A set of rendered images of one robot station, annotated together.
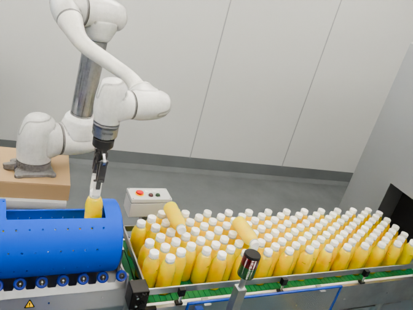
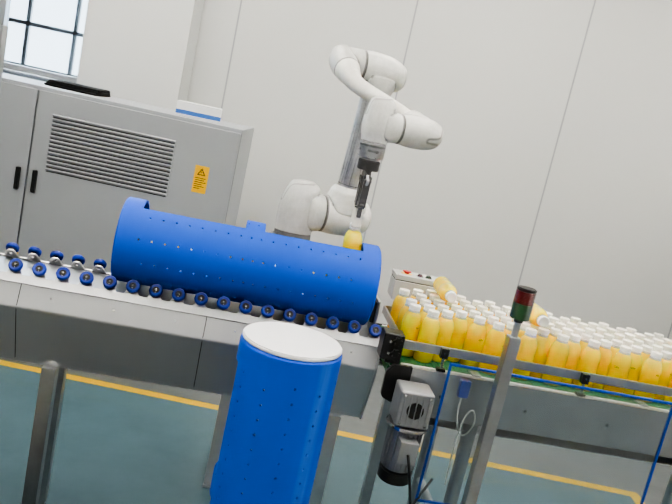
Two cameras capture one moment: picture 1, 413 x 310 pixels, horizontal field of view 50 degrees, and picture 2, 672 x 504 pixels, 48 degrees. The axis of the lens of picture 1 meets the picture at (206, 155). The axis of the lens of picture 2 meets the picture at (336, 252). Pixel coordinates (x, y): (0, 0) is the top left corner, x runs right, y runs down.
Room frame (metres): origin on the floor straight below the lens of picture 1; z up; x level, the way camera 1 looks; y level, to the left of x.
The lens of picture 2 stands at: (-0.98, -0.53, 1.68)
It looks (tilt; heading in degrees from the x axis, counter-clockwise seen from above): 11 degrees down; 21
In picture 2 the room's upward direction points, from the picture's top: 12 degrees clockwise
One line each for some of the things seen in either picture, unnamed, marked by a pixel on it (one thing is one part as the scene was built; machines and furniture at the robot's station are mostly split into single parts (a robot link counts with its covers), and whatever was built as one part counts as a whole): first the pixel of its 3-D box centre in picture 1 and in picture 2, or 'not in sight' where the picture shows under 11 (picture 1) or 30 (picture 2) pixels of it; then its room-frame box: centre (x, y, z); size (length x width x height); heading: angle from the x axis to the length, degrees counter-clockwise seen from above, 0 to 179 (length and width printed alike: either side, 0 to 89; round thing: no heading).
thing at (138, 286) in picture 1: (136, 294); (390, 345); (1.34, 0.12, 0.95); 0.10 x 0.07 x 0.10; 29
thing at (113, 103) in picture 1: (114, 100); (382, 120); (1.44, 0.36, 1.66); 0.13 x 0.11 x 0.16; 132
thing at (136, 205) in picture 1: (147, 202); (416, 287); (1.84, 0.21, 1.05); 0.20 x 0.10 x 0.10; 119
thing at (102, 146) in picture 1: (102, 147); (366, 172); (1.43, 0.37, 1.48); 0.08 x 0.07 x 0.09; 29
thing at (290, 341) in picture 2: not in sight; (292, 340); (0.83, 0.25, 1.03); 0.28 x 0.28 x 0.01
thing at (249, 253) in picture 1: (246, 270); (520, 312); (1.36, -0.26, 1.18); 0.06 x 0.06 x 0.16
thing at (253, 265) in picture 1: (250, 259); (524, 297); (1.36, -0.26, 1.23); 0.06 x 0.06 x 0.04
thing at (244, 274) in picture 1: (247, 269); (521, 310); (1.36, -0.26, 1.18); 0.06 x 0.06 x 0.05
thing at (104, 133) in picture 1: (105, 129); (371, 151); (1.43, 0.37, 1.55); 0.09 x 0.09 x 0.06
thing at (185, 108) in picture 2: not in sight; (199, 111); (2.56, 1.83, 1.48); 0.24 x 0.12 x 0.08; 121
